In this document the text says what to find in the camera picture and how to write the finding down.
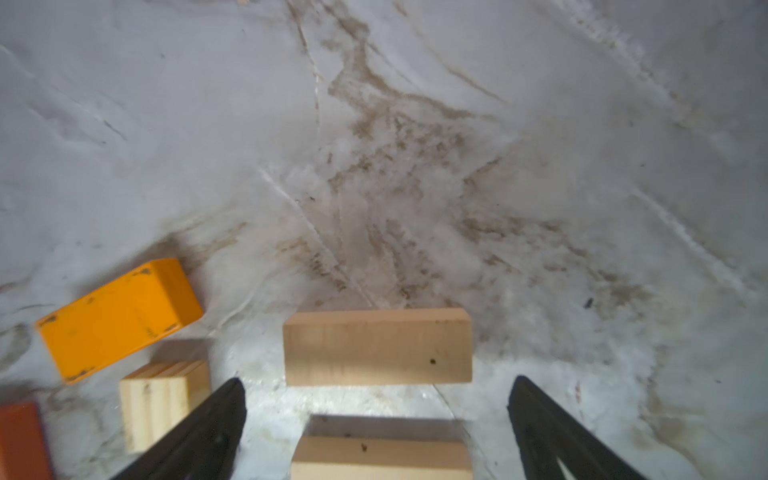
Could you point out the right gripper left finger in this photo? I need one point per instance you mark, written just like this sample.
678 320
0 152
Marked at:
203 445

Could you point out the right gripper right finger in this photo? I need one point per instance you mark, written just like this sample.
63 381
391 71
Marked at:
551 440

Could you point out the natural wood block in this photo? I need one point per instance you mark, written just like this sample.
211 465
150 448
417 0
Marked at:
319 457
378 347

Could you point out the orange-red wood block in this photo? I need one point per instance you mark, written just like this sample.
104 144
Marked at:
24 453

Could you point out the yellow-orange wood block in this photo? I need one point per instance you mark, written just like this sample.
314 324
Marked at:
120 318

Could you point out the small natural wood cube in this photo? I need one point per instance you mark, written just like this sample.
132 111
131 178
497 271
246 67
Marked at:
157 397

